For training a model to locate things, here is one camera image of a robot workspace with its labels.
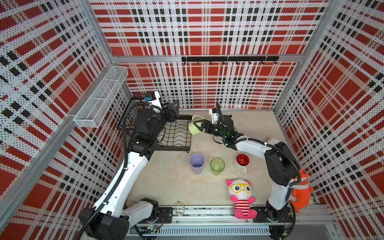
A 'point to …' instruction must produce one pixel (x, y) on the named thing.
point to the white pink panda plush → (240, 191)
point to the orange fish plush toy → (302, 191)
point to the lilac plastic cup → (197, 161)
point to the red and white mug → (243, 159)
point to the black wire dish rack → (176, 136)
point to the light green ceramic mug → (193, 128)
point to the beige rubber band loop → (179, 208)
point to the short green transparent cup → (217, 165)
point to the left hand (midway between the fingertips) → (175, 102)
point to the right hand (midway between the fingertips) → (197, 123)
